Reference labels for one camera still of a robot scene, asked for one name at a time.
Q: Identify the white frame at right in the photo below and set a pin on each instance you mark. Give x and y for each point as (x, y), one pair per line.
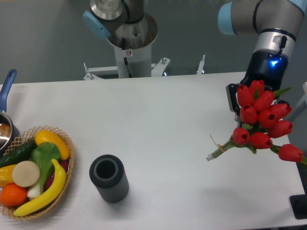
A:
(300, 106)

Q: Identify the white metal base frame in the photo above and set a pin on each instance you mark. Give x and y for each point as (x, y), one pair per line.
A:
(157, 69)

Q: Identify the yellow bell pepper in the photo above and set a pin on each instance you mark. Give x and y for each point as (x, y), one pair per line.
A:
(6, 175)

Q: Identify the yellow banana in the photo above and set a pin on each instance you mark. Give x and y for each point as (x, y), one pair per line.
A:
(48, 196)

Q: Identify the dark grey ribbed vase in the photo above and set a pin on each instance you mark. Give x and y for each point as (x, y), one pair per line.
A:
(108, 175)

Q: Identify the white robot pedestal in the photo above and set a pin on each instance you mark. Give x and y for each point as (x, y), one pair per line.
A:
(132, 45)

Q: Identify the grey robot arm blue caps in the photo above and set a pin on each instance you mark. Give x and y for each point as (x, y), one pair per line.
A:
(277, 22)

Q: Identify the beige round disc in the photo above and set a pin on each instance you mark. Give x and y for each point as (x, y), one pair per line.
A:
(25, 173)

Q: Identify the orange fruit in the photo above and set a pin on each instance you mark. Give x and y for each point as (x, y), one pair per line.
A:
(13, 195)

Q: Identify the dark red vegetable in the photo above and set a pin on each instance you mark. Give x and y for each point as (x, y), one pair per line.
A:
(64, 165)

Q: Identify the black device at edge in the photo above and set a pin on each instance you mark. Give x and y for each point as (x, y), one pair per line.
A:
(299, 206)

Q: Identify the woven wicker basket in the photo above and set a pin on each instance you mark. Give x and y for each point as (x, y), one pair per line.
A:
(28, 136)

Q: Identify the green bok choy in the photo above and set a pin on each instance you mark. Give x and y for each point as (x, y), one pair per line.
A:
(42, 156)

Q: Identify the blue handled saucepan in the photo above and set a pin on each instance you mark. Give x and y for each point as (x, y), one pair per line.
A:
(8, 131)

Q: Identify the green cucumber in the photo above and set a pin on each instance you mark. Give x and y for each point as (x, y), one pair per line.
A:
(18, 154)

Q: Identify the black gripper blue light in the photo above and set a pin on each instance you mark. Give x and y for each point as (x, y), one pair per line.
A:
(266, 66)

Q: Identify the red tulip bouquet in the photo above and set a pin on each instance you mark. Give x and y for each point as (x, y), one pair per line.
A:
(262, 121)

